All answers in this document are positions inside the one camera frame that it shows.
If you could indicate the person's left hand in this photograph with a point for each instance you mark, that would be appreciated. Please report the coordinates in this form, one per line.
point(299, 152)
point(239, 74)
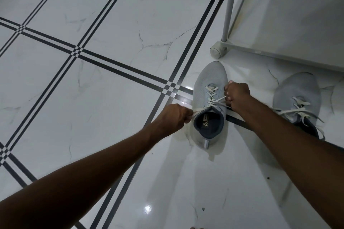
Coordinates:
point(172, 118)

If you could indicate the person's right hand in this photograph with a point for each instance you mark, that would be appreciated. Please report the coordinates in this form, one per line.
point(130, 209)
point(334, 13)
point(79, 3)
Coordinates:
point(237, 94)

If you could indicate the grey sneaker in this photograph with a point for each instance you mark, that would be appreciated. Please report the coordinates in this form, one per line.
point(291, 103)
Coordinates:
point(298, 86)
point(209, 75)

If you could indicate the white shoe rack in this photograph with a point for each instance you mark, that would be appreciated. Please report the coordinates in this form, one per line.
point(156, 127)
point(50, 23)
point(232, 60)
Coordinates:
point(290, 22)

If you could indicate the person's right forearm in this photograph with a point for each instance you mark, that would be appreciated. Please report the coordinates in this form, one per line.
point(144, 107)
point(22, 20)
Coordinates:
point(295, 143)

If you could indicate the person's left forearm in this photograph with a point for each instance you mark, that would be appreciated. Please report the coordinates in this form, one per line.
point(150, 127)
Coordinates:
point(80, 177)

